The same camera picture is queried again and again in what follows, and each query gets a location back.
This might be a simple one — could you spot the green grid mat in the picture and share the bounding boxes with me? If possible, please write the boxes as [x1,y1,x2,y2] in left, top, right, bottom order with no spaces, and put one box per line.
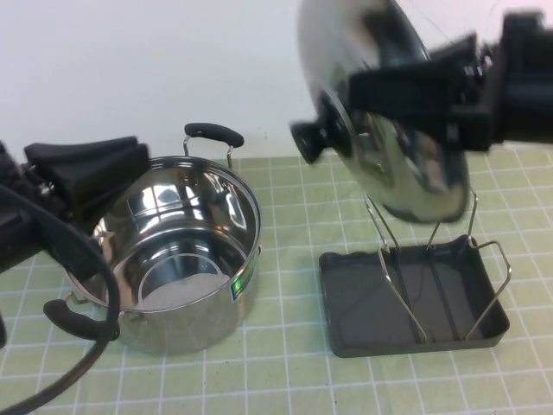
[0,144,553,415]

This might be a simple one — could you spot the dark grey drip tray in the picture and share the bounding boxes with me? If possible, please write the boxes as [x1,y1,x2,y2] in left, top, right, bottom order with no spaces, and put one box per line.
[318,235,512,360]

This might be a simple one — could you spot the stainless steel lid black knob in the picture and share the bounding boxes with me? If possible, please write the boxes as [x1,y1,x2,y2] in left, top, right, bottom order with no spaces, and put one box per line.
[289,0,472,224]

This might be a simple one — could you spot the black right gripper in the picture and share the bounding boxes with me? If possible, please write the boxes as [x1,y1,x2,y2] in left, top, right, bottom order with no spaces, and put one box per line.
[348,34,507,153]

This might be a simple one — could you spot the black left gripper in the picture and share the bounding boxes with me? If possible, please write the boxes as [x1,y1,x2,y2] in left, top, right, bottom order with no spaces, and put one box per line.
[0,135,150,222]

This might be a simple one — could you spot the thick black cable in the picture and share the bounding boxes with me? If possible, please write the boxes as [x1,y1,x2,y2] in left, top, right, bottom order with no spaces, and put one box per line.
[0,185,122,415]

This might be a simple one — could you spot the stainless steel pot black handles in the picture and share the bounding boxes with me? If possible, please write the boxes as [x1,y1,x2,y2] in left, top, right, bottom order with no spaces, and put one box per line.
[42,122,264,358]

